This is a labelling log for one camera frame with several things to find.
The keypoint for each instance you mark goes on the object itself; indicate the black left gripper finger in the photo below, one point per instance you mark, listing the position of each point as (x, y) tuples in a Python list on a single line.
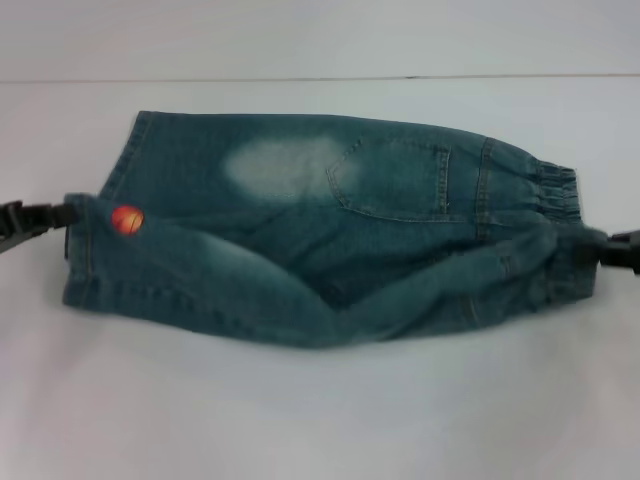
[(45, 220)]

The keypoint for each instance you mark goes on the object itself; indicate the blue denim shorts with print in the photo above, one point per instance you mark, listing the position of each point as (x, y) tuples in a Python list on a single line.
[(350, 250)]

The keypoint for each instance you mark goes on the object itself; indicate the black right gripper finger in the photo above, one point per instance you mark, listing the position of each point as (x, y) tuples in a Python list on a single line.
[(620, 250)]

